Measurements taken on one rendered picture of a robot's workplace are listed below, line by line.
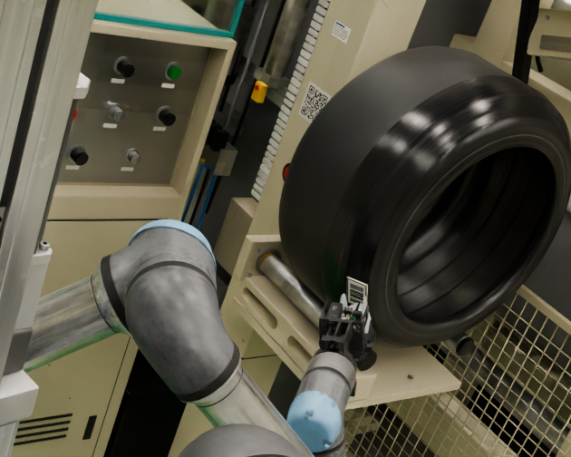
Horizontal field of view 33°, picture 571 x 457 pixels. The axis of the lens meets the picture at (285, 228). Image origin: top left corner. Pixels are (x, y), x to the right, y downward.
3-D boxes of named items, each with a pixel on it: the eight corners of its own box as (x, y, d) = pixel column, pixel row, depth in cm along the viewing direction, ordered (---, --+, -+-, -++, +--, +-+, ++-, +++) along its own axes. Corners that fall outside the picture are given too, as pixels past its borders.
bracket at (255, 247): (230, 275, 201) (245, 234, 197) (367, 267, 226) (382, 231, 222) (239, 283, 199) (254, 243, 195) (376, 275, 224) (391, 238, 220)
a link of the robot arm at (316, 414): (283, 455, 138) (280, 408, 134) (302, 407, 148) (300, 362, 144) (336, 462, 136) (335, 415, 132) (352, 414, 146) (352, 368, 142)
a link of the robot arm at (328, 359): (351, 409, 145) (299, 403, 147) (357, 391, 149) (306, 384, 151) (351, 369, 142) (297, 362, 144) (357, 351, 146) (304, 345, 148)
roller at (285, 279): (277, 248, 201) (274, 267, 203) (259, 253, 199) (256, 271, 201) (380, 349, 178) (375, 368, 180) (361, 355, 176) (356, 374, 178)
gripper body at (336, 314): (371, 303, 155) (356, 345, 145) (371, 346, 159) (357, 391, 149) (324, 298, 157) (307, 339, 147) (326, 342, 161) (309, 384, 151)
